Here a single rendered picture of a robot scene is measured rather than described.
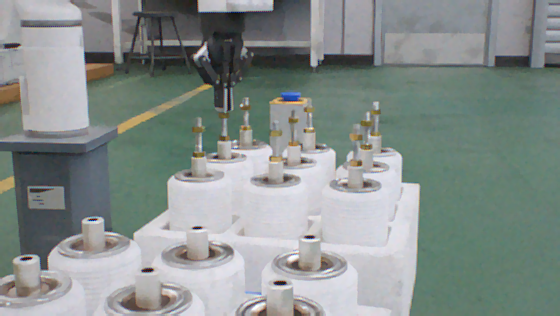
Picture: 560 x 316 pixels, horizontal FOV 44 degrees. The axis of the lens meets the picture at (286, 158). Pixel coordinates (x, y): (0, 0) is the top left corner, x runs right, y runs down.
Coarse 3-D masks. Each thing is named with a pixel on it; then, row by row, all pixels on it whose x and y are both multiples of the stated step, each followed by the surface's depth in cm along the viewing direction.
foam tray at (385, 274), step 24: (408, 192) 122; (240, 216) 108; (312, 216) 108; (408, 216) 108; (144, 240) 100; (168, 240) 99; (216, 240) 97; (240, 240) 97; (264, 240) 97; (288, 240) 97; (408, 240) 100; (144, 264) 101; (264, 264) 96; (360, 264) 93; (384, 264) 92; (408, 264) 103; (360, 288) 93; (384, 288) 92; (408, 288) 107; (408, 312) 111
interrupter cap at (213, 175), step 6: (210, 168) 107; (174, 174) 104; (180, 174) 104; (186, 174) 104; (210, 174) 105; (216, 174) 104; (222, 174) 103; (180, 180) 101; (186, 180) 101; (192, 180) 100; (198, 180) 100; (204, 180) 100; (210, 180) 101; (216, 180) 102
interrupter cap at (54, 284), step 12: (12, 276) 65; (48, 276) 65; (60, 276) 65; (0, 288) 62; (12, 288) 63; (48, 288) 63; (60, 288) 62; (0, 300) 60; (12, 300) 60; (24, 300) 60; (36, 300) 60; (48, 300) 60
